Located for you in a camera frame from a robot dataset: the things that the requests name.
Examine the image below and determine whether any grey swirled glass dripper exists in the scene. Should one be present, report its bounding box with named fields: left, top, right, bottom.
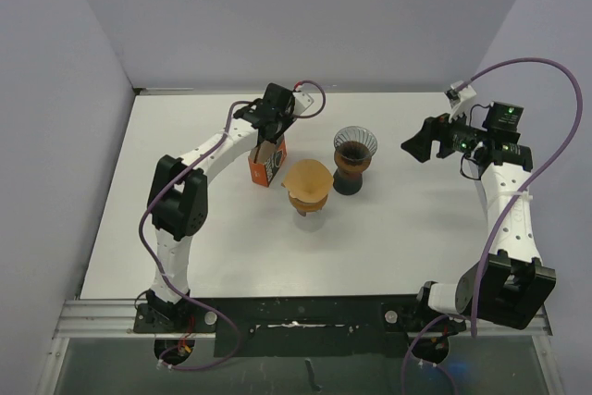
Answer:
left=333, top=126, right=378, bottom=162

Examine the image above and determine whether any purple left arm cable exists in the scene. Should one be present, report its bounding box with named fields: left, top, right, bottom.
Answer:
left=138, top=80, right=326, bottom=373

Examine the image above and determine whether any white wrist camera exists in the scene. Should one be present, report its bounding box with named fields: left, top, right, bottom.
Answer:
left=445, top=81, right=476, bottom=123
left=292, top=86, right=315, bottom=118

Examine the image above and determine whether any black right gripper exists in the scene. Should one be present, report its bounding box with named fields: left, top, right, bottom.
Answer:
left=401, top=103, right=488, bottom=162

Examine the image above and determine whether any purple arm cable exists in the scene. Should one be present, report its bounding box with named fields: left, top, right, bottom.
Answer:
left=400, top=57, right=583, bottom=395
left=138, top=80, right=326, bottom=373

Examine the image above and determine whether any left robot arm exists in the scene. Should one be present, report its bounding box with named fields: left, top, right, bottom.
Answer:
left=139, top=83, right=314, bottom=331

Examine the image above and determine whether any orange coffee filter box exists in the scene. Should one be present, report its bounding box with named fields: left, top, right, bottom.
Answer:
left=248, top=136, right=287, bottom=188

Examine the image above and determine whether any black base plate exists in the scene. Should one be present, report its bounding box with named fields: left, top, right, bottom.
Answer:
left=132, top=295, right=466, bottom=358

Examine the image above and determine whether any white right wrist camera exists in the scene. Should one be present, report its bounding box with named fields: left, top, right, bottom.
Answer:
left=445, top=81, right=476, bottom=123

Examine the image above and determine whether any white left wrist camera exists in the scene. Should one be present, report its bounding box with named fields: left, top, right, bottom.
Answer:
left=292, top=86, right=315, bottom=118

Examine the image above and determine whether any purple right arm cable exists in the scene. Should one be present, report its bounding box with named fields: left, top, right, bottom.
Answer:
left=400, top=57, right=583, bottom=395

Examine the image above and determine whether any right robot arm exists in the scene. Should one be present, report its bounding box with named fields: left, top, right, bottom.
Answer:
left=401, top=102, right=556, bottom=329

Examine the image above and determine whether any clear glass carafe wooden collar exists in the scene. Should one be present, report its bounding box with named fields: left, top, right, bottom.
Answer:
left=293, top=211, right=327, bottom=232

